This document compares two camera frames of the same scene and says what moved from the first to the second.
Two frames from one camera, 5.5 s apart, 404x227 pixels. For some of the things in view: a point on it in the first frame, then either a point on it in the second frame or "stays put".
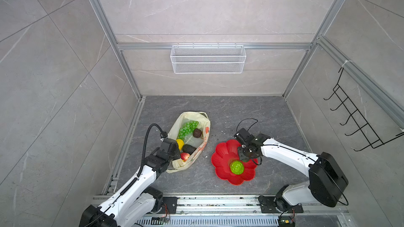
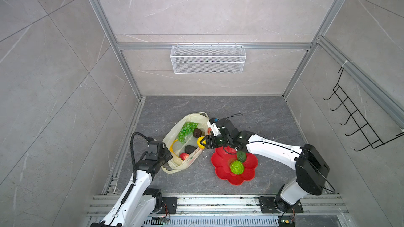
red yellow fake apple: [184, 156] stays put
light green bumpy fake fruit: [236, 167] stays put
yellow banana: [180, 143] → [200, 145]
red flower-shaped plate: [226, 153] stays put
